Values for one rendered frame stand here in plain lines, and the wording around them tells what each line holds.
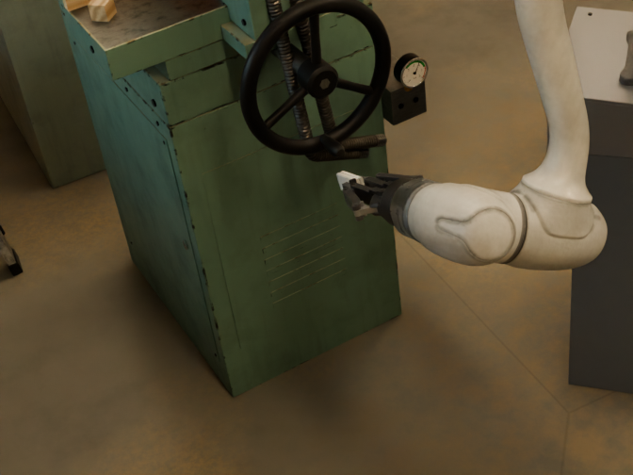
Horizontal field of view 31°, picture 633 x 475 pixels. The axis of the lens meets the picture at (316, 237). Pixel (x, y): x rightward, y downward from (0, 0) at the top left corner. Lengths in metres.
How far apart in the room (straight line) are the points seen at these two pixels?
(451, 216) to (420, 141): 1.67
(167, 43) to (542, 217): 0.75
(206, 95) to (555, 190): 0.73
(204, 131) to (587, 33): 0.73
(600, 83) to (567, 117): 0.48
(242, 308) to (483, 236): 0.97
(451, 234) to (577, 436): 0.96
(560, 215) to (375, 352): 1.04
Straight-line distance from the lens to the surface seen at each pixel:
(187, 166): 2.15
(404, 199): 1.65
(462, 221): 1.52
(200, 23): 2.03
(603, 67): 2.13
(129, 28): 2.03
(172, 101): 2.07
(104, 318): 2.82
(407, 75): 2.23
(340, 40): 2.19
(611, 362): 2.44
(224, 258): 2.30
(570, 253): 1.66
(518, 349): 2.58
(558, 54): 1.56
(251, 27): 1.97
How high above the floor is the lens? 1.83
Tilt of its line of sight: 39 degrees down
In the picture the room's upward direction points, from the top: 9 degrees counter-clockwise
